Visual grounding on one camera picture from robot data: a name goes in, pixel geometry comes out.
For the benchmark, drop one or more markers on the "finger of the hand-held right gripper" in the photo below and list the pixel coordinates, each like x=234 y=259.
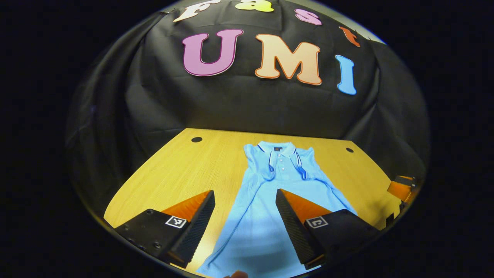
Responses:
x=398 y=189

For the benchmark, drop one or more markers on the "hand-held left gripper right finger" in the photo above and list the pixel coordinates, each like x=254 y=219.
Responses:
x=291 y=227

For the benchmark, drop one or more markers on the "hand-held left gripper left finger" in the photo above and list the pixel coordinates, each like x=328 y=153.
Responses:
x=200 y=224

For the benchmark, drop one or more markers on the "light blue T-shirt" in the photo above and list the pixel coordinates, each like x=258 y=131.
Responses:
x=254 y=231

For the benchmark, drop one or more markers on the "black backdrop cloth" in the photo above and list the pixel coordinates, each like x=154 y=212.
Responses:
x=247 y=108

